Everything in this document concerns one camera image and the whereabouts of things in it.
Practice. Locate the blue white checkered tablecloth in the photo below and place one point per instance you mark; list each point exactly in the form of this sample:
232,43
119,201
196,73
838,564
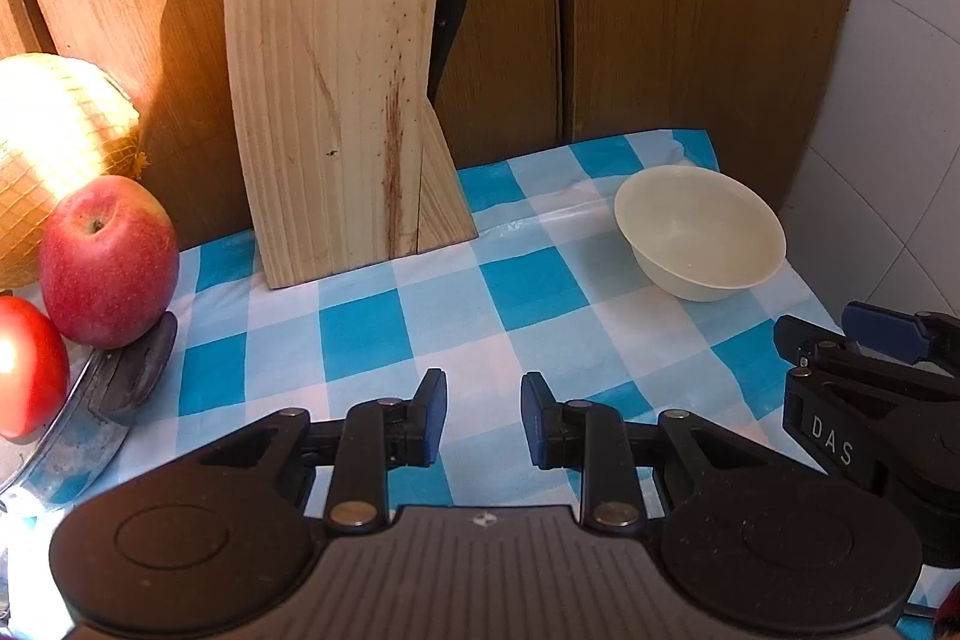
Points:
525,302

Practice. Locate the yellow pomelo in net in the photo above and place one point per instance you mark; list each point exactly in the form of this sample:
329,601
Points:
52,160

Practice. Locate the wooden knife block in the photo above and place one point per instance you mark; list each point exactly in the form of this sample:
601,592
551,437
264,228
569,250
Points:
322,123

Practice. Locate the red apple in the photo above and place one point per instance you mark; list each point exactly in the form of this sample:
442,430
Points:
105,265

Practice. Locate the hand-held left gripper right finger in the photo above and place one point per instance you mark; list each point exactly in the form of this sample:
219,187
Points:
534,422

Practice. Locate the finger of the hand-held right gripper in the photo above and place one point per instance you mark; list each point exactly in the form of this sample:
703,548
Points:
806,344
881,326

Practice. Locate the cream bowl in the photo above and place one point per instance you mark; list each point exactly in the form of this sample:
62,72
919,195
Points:
697,227

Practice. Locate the glass pan lid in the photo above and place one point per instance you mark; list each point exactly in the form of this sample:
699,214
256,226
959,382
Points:
15,460

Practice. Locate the wooden cabinet door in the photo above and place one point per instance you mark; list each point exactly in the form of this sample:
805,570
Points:
150,10
712,10

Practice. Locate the red tomato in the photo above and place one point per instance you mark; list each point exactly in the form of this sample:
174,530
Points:
26,370

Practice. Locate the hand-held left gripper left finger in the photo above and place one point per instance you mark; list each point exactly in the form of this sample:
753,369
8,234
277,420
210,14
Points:
431,419

